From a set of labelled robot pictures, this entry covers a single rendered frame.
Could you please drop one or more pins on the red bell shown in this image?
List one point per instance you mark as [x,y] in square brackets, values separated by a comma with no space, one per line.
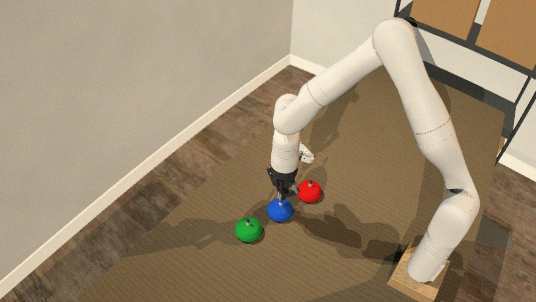
[310,192]

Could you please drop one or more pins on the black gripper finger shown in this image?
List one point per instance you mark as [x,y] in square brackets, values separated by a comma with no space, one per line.
[275,183]
[287,193]

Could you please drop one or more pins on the green dome bell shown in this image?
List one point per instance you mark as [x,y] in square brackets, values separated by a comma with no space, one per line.
[249,231]

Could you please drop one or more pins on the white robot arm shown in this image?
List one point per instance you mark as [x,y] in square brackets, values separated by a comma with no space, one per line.
[394,42]

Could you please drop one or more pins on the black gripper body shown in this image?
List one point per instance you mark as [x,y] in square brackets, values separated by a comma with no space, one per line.
[290,177]

